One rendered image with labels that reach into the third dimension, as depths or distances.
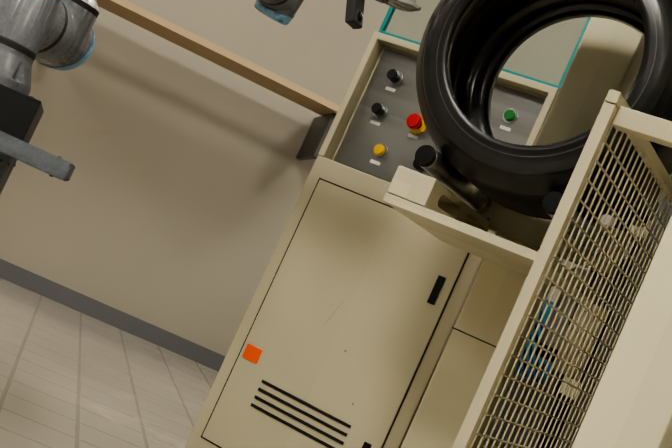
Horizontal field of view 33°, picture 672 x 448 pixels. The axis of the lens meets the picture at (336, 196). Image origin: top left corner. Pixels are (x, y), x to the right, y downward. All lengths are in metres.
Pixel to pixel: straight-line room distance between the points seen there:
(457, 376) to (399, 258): 0.47
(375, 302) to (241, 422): 0.47
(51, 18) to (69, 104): 3.00
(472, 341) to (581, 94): 0.60
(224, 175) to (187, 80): 0.50
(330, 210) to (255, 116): 2.71
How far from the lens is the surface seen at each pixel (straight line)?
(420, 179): 2.26
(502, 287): 2.54
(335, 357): 2.93
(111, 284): 5.65
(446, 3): 2.36
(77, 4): 2.77
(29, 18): 2.61
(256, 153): 5.69
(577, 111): 2.61
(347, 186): 3.02
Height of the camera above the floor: 0.58
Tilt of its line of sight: 4 degrees up
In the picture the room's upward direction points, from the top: 25 degrees clockwise
